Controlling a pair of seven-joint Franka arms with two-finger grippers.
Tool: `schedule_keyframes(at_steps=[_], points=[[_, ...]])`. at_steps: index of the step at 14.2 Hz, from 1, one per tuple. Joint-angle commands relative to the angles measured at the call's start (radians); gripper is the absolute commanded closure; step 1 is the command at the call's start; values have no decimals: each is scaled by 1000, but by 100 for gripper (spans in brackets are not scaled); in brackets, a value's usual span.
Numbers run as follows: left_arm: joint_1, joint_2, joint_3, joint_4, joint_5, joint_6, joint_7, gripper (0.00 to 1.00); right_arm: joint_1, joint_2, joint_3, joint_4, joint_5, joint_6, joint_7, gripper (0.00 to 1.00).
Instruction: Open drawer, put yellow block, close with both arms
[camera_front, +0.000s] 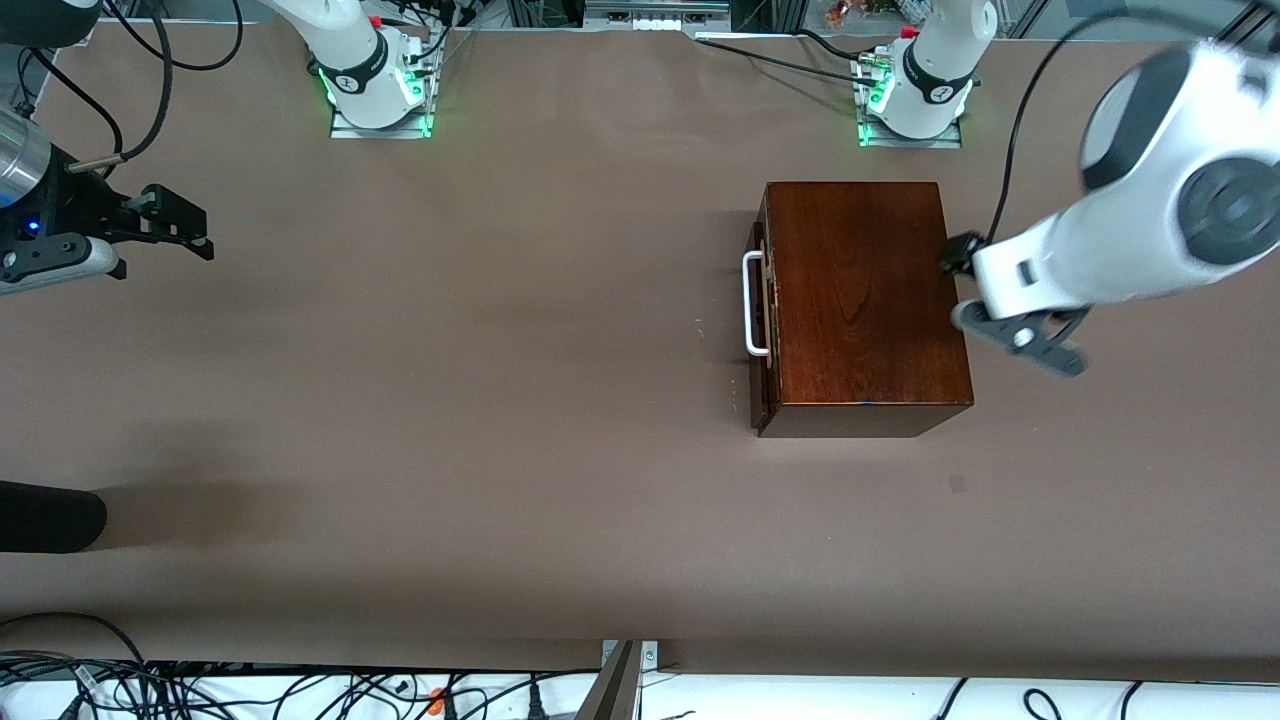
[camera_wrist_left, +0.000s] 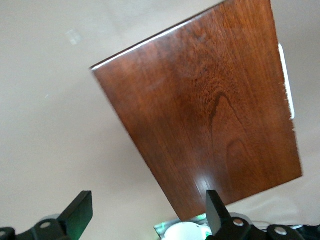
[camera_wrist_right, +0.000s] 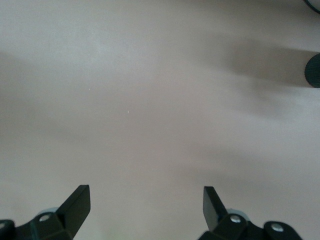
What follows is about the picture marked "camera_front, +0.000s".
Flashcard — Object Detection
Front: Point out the metal table bracket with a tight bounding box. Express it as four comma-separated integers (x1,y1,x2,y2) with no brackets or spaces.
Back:
600,640,661,693

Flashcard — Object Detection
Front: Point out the wooden drawer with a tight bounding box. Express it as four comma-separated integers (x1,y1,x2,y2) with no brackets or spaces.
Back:
748,222,777,433

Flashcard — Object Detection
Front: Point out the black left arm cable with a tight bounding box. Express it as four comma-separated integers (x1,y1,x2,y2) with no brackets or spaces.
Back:
985,5,1280,246

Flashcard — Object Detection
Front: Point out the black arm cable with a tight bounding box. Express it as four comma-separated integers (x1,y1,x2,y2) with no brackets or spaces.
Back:
20,0,246,176
985,5,1280,246

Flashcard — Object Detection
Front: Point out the grey metal bar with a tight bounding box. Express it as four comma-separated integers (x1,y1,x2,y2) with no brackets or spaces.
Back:
575,640,641,720

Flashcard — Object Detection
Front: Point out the dark brown wooden cabinet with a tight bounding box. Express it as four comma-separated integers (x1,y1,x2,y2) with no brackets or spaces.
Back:
750,180,976,439

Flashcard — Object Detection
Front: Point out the black rounded object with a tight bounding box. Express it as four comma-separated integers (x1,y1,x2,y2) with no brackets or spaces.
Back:
0,480,108,554

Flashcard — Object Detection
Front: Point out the grey power strip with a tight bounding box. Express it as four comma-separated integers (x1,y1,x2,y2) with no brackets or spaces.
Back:
583,0,733,32

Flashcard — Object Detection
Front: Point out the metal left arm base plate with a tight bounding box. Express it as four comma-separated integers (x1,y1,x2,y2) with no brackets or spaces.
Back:
856,55,964,151

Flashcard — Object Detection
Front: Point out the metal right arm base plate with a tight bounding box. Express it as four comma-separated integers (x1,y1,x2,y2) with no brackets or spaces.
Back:
328,55,434,141

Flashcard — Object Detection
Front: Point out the white drawer handle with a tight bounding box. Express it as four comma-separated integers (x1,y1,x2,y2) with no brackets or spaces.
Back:
742,250,773,358

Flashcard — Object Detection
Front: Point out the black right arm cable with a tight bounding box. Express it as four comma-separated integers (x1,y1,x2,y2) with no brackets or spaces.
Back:
20,0,246,176

